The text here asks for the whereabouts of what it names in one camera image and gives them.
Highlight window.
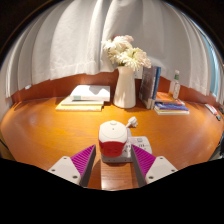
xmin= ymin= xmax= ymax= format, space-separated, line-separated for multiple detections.
xmin=199 ymin=33 xmax=222 ymax=98

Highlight orange flat book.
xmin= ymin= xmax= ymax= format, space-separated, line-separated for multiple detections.
xmin=154 ymin=91 xmax=178 ymax=104

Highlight white wall socket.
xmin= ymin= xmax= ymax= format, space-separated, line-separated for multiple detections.
xmin=134 ymin=68 xmax=144 ymax=80

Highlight thin pale book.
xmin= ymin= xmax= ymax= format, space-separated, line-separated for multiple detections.
xmin=60 ymin=95 xmax=105 ymax=107

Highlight white curtain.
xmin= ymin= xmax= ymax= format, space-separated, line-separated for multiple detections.
xmin=4 ymin=0 xmax=221 ymax=101

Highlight red flat book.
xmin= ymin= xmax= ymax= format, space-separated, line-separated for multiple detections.
xmin=164 ymin=97 xmax=186 ymax=107

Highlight red and white charger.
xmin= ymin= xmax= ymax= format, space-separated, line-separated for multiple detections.
xmin=98 ymin=120 xmax=129 ymax=158

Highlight dark grey standing book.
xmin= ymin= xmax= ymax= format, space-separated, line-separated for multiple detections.
xmin=138 ymin=65 xmax=158 ymax=109

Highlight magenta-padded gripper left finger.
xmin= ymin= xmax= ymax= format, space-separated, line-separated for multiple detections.
xmin=47 ymin=144 xmax=97 ymax=188

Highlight grey white power strip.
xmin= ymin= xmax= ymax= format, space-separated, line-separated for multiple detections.
xmin=100 ymin=128 xmax=153 ymax=164

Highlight red and white booklet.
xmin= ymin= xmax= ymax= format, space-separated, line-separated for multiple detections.
xmin=204 ymin=103 xmax=220 ymax=118

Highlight blue standing book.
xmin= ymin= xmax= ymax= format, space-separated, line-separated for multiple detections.
xmin=151 ymin=66 xmax=162 ymax=110

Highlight white and pink flowers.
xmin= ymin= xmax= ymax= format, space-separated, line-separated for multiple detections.
xmin=101 ymin=34 xmax=152 ymax=72

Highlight yellow flat book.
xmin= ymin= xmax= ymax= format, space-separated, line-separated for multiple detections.
xmin=55 ymin=102 xmax=104 ymax=112

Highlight dark chair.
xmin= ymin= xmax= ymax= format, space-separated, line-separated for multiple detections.
xmin=209 ymin=133 xmax=224 ymax=162

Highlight clear plastic water bottle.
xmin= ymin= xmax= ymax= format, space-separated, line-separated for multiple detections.
xmin=168 ymin=69 xmax=181 ymax=100

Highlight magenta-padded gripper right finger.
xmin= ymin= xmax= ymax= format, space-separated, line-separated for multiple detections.
xmin=130 ymin=144 xmax=179 ymax=188

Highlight white power strip plug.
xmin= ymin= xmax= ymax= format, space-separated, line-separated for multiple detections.
xmin=125 ymin=116 xmax=139 ymax=130

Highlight blue flat book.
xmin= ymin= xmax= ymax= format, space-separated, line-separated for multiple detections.
xmin=154 ymin=102 xmax=190 ymax=112

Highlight white large flat book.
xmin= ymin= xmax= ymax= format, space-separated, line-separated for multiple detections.
xmin=154 ymin=108 xmax=190 ymax=116

